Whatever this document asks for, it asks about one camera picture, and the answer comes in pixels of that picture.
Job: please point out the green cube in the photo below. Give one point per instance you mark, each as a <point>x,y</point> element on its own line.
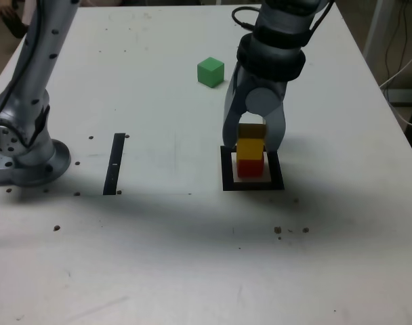
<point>209,76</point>

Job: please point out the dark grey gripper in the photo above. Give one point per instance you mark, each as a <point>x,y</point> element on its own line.
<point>257,81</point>

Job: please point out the black tape strip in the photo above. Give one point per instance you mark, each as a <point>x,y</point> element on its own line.
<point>112,169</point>

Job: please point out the red cube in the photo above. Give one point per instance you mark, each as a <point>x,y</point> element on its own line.
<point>250,168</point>

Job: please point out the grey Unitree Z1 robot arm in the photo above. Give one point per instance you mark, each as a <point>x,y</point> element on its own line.
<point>36,67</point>

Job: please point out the black tape square outline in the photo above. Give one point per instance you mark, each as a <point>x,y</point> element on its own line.
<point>278,176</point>

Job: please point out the white metal post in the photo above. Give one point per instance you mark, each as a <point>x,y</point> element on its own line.
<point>375,23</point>

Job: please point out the yellow cube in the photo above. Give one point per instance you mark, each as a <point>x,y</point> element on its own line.
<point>250,149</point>

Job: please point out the person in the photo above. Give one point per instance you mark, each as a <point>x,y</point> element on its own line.
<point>6,10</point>

